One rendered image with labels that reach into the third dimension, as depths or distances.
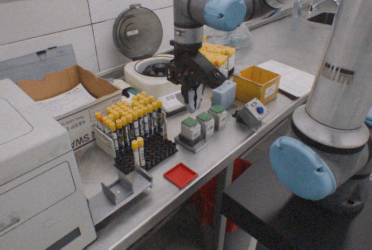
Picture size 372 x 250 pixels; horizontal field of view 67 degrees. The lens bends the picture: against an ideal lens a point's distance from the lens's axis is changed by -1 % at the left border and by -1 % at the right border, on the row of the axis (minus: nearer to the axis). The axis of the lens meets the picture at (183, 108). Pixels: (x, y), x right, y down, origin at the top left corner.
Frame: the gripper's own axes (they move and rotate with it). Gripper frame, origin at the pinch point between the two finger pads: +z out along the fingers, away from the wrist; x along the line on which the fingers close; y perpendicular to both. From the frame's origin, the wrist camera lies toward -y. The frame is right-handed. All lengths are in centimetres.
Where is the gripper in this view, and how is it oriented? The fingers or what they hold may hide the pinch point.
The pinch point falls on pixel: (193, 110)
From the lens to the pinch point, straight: 82.4
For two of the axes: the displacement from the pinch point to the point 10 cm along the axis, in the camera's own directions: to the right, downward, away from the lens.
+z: 0.1, 8.5, 5.3
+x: -6.7, 4.0, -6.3
